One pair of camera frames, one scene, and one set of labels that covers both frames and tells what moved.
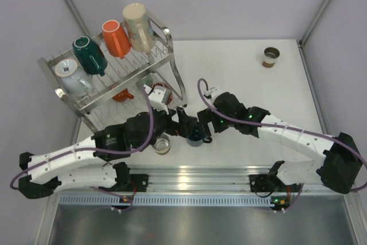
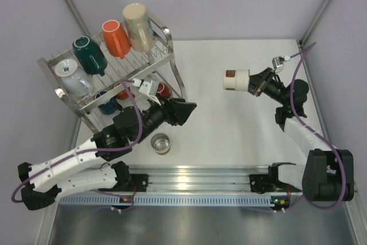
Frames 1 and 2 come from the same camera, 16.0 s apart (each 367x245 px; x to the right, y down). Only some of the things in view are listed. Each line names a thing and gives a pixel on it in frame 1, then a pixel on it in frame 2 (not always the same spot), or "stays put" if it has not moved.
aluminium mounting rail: x=209 y=179 stays put
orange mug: x=117 y=42 stays put
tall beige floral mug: x=140 y=32 stays put
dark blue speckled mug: x=196 y=136 → x=109 y=107
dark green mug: x=89 y=56 stays put
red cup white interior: x=167 y=96 stays put
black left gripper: x=186 y=123 → x=178 y=115
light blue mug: x=75 y=82 stays put
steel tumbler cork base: x=162 y=144 stays put
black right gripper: x=206 y=116 → x=257 y=83
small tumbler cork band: x=270 y=55 → x=236 y=80
